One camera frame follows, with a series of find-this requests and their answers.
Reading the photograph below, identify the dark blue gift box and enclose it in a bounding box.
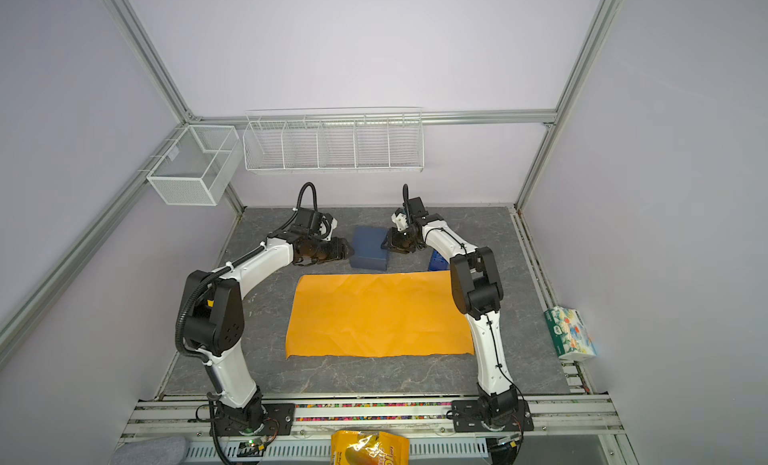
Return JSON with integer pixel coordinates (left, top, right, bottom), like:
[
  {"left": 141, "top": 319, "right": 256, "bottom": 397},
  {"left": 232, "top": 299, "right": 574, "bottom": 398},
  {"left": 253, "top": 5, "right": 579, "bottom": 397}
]
[{"left": 349, "top": 226, "right": 389, "bottom": 271}]

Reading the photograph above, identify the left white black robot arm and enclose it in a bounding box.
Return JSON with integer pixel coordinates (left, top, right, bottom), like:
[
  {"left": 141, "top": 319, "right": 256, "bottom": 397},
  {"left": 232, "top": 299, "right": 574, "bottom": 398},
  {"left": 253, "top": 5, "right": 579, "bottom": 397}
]
[{"left": 174, "top": 182, "right": 354, "bottom": 430}]

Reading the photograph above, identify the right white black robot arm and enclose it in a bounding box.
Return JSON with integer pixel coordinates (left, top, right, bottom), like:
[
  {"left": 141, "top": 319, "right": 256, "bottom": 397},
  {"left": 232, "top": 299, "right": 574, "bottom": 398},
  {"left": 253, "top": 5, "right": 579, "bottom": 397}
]
[{"left": 382, "top": 185, "right": 520, "bottom": 429}]

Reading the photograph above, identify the blue tape dispenser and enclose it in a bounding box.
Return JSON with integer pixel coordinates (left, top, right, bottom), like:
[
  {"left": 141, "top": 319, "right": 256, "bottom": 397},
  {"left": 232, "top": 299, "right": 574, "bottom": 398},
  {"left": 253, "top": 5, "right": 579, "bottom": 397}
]
[{"left": 427, "top": 250, "right": 450, "bottom": 271}]

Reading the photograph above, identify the white mesh square basket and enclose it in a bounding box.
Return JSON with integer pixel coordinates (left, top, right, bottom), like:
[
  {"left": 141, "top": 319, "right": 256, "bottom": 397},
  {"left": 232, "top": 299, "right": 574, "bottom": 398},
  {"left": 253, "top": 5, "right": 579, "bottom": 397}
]
[{"left": 148, "top": 125, "right": 244, "bottom": 206}]

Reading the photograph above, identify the green white tissue pack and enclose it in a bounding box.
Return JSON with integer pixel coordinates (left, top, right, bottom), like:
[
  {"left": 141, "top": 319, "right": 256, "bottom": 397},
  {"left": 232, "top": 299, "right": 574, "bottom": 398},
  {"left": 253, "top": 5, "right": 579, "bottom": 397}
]
[{"left": 544, "top": 306, "right": 597, "bottom": 361}]

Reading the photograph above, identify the yellow snack bag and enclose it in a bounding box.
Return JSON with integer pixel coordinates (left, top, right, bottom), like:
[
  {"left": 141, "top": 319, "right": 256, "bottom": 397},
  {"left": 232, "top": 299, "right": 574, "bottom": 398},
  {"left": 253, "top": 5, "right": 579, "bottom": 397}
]
[{"left": 330, "top": 430, "right": 410, "bottom": 465}]

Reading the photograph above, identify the grey cloth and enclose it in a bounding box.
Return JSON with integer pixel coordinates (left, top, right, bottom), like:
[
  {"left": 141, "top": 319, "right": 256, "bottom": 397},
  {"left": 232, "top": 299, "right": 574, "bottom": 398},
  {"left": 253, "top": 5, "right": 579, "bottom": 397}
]
[{"left": 110, "top": 436, "right": 189, "bottom": 465}]

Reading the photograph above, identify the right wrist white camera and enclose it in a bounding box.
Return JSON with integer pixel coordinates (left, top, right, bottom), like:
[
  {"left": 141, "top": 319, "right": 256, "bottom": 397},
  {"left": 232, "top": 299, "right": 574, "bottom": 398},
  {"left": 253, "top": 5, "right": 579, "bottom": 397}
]
[{"left": 391, "top": 211, "right": 409, "bottom": 231}]

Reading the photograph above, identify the wrist white camera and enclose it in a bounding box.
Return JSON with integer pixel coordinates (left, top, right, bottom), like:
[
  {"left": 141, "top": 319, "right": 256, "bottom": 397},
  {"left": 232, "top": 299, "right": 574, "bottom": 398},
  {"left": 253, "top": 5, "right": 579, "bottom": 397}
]
[
  {"left": 320, "top": 213, "right": 337, "bottom": 239},
  {"left": 391, "top": 211, "right": 409, "bottom": 231}
]

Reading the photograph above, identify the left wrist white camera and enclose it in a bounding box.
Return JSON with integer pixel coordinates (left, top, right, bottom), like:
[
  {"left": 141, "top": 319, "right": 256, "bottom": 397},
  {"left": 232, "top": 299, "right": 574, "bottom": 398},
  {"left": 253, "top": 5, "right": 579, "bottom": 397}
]
[{"left": 320, "top": 213, "right": 337, "bottom": 239}]

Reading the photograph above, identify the white wire long shelf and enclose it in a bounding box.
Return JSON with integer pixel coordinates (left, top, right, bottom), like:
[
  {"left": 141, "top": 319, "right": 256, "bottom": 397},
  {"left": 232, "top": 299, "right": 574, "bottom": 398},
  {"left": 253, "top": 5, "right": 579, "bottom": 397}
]
[{"left": 243, "top": 107, "right": 425, "bottom": 173}]

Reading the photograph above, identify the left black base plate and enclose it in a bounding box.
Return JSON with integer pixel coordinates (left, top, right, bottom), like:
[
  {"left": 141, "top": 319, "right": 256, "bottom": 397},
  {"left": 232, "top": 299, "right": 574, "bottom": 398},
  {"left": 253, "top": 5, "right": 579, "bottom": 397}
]
[{"left": 213, "top": 402, "right": 296, "bottom": 437}]

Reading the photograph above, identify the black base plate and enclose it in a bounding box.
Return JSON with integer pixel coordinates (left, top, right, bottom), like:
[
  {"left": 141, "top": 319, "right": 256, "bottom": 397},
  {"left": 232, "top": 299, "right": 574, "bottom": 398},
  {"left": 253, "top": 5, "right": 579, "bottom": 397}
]
[
  {"left": 213, "top": 402, "right": 296, "bottom": 437},
  {"left": 446, "top": 398, "right": 534, "bottom": 433}
]

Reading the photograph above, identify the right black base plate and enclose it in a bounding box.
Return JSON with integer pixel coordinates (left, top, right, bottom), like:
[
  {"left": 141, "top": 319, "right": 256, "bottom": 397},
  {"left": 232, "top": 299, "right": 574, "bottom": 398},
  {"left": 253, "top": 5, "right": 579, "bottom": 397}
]
[{"left": 446, "top": 398, "right": 534, "bottom": 433}]

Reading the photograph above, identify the white slotted cable duct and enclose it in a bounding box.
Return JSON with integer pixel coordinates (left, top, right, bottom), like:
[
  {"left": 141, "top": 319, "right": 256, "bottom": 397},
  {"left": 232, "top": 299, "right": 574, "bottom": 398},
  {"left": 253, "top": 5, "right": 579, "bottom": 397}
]
[{"left": 182, "top": 437, "right": 490, "bottom": 464}]

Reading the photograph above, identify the aluminium rail frame base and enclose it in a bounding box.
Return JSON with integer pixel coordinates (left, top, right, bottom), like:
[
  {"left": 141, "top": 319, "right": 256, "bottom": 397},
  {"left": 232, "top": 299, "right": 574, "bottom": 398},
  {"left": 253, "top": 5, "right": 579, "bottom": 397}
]
[{"left": 118, "top": 395, "right": 626, "bottom": 444}]

